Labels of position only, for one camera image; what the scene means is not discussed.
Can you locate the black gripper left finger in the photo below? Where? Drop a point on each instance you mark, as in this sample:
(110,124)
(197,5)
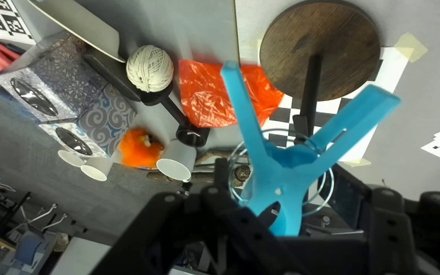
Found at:
(221,178)

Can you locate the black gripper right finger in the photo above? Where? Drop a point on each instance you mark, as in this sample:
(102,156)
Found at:
(351,204)

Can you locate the blue plastic spring clip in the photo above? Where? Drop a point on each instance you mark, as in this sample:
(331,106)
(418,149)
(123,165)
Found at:
(281,173)

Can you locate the dark wooden stand round base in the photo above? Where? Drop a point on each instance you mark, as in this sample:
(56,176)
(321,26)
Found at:
(321,46)

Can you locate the black ladle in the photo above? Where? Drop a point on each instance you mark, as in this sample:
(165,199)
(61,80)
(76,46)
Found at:
(174,115)

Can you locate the orange plastic bag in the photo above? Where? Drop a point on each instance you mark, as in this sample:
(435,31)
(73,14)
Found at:
(204,97)

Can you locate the orange fluffy toy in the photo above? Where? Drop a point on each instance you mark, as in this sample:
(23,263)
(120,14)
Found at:
(137,147)

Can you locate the small white cup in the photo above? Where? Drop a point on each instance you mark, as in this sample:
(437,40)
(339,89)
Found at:
(98,168)
(68,156)

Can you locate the cream stitched ball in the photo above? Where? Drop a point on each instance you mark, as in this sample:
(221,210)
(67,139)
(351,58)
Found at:
(149,69)

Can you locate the black white checkerboard sheet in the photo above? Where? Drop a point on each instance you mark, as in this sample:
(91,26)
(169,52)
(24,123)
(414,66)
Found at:
(382,71)

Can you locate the grey patterned tissue box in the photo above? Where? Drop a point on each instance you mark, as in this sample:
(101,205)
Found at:
(67,92)

